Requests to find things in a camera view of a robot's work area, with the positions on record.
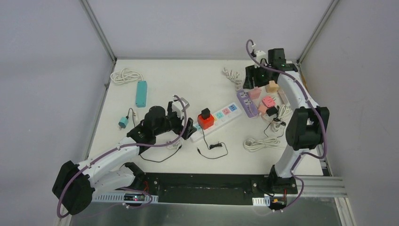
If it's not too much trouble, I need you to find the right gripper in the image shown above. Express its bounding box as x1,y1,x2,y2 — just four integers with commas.
244,63,273,89

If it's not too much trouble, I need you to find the teal strip white cord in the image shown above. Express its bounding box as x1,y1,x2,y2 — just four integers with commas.
111,68,144,84

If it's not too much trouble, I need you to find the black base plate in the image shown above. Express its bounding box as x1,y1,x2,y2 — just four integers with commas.
128,173,298,205

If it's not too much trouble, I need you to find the white strip cord right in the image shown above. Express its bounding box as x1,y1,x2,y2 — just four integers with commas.
271,104,293,133

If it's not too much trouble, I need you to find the teal power strip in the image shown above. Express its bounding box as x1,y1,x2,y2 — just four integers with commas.
135,81,148,108

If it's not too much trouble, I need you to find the white long power strip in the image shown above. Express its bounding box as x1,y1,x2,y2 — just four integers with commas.
190,102,243,143

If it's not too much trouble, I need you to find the teal charger plug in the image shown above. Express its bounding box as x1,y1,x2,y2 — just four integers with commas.
118,116,128,129

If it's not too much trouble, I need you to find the pink cube socket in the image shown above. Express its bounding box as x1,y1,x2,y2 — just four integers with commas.
247,87,262,100

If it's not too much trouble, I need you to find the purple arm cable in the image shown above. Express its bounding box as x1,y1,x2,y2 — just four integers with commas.
245,39,328,217
56,95,189,219

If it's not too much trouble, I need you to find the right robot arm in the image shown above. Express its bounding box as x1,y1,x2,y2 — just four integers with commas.
246,40,329,193

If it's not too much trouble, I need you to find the beige cube adapter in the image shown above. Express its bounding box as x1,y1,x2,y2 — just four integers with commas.
265,80,279,93

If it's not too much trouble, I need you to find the white cable with plug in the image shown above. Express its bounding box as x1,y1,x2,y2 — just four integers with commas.
222,66,244,91

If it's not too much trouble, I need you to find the purple power strip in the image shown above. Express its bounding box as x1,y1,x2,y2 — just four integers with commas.
236,89,259,118

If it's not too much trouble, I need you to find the red cube socket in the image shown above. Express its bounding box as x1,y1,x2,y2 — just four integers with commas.
197,114,215,130

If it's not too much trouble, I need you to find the coiled white cable front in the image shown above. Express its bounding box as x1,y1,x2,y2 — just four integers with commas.
242,137,284,153

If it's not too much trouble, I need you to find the black charger on red cube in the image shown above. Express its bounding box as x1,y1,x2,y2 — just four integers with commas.
200,108,211,120

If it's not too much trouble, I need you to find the pink flat adapter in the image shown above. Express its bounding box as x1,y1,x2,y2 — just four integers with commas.
262,96,276,108

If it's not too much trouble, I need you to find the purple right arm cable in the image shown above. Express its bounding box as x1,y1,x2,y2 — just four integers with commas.
245,39,328,217

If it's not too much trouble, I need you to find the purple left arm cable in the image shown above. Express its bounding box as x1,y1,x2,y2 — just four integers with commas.
56,95,189,219

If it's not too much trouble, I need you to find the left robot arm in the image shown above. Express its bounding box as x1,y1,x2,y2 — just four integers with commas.
52,95,197,218

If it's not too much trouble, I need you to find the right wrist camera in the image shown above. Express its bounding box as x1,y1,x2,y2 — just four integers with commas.
251,50,268,66

